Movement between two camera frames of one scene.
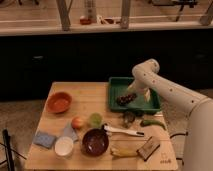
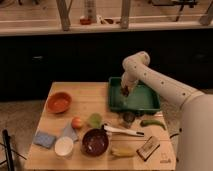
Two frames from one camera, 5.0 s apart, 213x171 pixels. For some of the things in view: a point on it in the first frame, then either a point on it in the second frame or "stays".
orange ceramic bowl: (59, 102) stays
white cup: (63, 147) stays
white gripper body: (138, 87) to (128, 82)
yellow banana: (124, 151) stays
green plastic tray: (119, 86) stays
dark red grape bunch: (124, 100) to (125, 90)
